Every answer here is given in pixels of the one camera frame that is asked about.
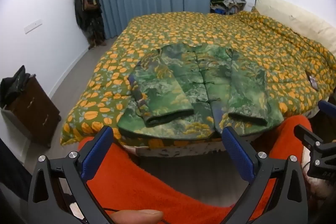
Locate green landscape print padded jacket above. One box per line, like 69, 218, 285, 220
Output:
117, 44, 284, 140

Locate black clothes on dresser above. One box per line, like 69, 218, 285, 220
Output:
0, 65, 36, 109

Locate pile of clothes by curtain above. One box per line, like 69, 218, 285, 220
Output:
210, 0, 247, 15

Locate coat rack with hung clothes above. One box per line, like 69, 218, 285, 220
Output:
74, 0, 106, 50

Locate person's left hand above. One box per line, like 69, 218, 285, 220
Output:
110, 209, 163, 224

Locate small dark phone on quilt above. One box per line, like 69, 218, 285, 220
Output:
305, 71, 318, 91

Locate orange fleece trousers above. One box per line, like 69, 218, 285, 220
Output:
88, 115, 311, 223

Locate cream pillow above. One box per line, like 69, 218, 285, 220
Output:
255, 0, 335, 55

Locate dark brown wooden dresser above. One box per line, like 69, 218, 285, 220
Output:
3, 75, 62, 148

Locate white wall switch plate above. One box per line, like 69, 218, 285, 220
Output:
24, 19, 43, 34

